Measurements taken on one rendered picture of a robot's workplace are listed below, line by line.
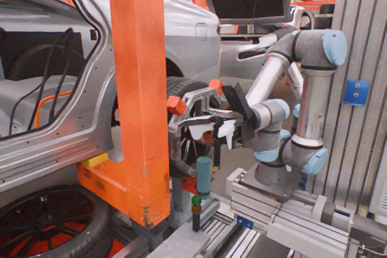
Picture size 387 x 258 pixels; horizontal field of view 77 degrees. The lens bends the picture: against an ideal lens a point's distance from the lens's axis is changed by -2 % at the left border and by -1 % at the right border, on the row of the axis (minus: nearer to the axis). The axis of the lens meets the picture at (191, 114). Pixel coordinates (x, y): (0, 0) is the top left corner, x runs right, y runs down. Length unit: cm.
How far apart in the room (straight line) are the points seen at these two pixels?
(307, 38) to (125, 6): 67
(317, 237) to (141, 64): 93
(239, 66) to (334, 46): 318
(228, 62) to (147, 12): 313
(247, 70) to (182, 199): 264
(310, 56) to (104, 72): 112
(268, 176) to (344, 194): 35
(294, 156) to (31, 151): 121
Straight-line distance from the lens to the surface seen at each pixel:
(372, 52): 114
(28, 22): 326
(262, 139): 79
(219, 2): 524
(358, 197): 133
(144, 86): 104
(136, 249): 151
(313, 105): 98
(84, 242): 141
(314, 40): 95
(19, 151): 145
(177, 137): 137
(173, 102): 133
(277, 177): 117
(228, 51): 409
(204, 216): 199
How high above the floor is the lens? 144
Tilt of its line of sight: 18 degrees down
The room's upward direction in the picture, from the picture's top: straight up
